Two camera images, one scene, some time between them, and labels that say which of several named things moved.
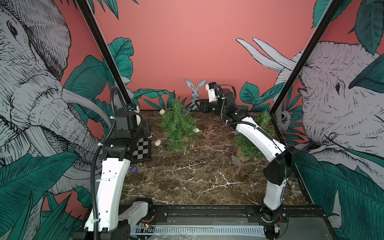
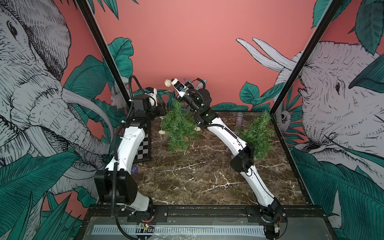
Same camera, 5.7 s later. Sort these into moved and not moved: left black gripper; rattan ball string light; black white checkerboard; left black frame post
Moved: rattan ball string light; left black gripper
Not moved: left black frame post; black white checkerboard
